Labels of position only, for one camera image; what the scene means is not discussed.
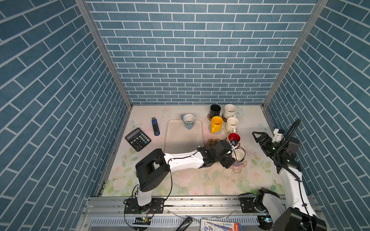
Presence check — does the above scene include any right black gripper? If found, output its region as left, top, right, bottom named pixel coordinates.
left=253, top=131, right=283, bottom=158

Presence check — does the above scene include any red inside mug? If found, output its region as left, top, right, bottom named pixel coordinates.
left=226, top=132, right=241, bottom=147

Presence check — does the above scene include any brown paw print coaster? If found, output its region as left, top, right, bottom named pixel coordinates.
left=205, top=139, right=220, bottom=147

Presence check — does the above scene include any pink flower coaster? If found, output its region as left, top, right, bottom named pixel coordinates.
left=232, top=161, right=248, bottom=174

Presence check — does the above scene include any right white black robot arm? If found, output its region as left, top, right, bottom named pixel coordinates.
left=252, top=129, right=327, bottom=231

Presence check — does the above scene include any blue white printed package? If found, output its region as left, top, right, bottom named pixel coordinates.
left=200, top=219, right=242, bottom=231

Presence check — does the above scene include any white mug grey handle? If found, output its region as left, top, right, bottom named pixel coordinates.
left=232, top=148, right=246, bottom=167

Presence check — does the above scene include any beige serving tray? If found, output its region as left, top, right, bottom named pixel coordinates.
left=164, top=119, right=204, bottom=154

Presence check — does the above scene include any aluminium front rail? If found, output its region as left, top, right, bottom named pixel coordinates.
left=77, top=194, right=329, bottom=231

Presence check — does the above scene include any cream white mug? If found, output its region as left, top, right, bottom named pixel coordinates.
left=225, top=117, right=239, bottom=134

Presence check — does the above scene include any blue stapler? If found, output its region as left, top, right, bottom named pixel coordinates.
left=151, top=117, right=160, bottom=136

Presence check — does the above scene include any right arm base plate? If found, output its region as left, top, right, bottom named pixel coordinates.
left=239, top=197, right=267, bottom=213

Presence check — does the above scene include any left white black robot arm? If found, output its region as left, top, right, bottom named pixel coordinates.
left=135, top=140, right=238, bottom=207

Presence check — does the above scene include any yellow mug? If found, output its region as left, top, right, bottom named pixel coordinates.
left=210, top=116, right=224, bottom=134

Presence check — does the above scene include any light blue floral mug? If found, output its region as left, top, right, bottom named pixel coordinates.
left=181, top=114, right=195, bottom=130

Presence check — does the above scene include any green circuit board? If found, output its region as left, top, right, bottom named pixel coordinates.
left=133, top=217, right=152, bottom=226

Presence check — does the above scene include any black calculator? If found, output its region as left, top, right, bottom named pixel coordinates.
left=125, top=128, right=151, bottom=152

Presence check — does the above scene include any black handheld device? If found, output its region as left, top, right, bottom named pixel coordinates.
left=176, top=217, right=193, bottom=231

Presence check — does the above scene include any black mug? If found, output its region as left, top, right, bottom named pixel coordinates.
left=209, top=105, right=221, bottom=120

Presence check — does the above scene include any white speckled mug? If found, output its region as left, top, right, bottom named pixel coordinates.
left=223, top=104, right=237, bottom=120

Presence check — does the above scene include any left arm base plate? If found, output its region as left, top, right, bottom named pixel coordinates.
left=123, top=198, right=164, bottom=214

